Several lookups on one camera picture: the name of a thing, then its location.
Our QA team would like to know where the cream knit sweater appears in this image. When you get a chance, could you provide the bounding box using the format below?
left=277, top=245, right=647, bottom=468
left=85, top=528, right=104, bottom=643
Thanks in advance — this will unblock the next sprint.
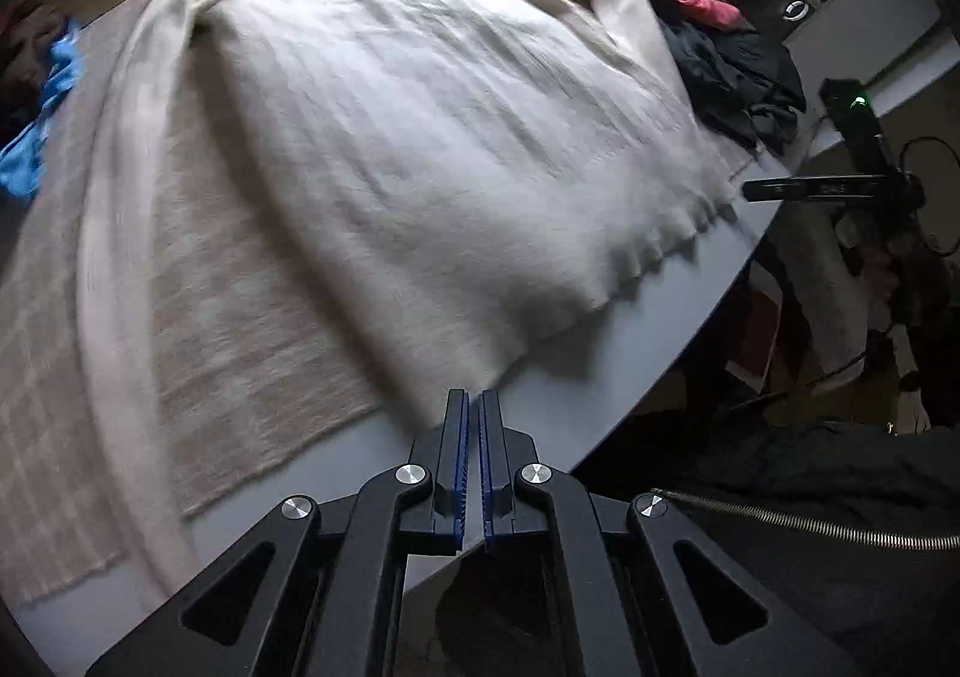
left=78, top=0, right=750, bottom=594

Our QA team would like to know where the metal coil spring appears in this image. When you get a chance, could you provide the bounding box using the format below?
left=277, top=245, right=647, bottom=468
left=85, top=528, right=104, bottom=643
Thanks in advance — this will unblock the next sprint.
left=652, top=489, right=960, bottom=552

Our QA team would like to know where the black garment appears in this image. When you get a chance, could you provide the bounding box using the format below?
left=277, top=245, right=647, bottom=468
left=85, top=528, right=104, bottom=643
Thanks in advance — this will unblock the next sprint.
left=649, top=0, right=807, bottom=155

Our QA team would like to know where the beige plaid table mat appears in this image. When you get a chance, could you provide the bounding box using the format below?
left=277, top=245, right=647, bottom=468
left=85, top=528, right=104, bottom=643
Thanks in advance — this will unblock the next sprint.
left=0, top=0, right=760, bottom=607

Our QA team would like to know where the blue garment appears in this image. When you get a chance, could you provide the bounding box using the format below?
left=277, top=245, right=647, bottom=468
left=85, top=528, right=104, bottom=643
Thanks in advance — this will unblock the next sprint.
left=2, top=19, right=82, bottom=207

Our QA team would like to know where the brown garment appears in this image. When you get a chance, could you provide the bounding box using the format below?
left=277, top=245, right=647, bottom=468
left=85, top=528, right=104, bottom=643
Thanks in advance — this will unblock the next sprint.
left=0, top=0, right=74, bottom=139

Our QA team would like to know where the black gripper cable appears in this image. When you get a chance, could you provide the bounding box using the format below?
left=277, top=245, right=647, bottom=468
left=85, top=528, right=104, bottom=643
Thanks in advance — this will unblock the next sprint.
left=895, top=134, right=960, bottom=258

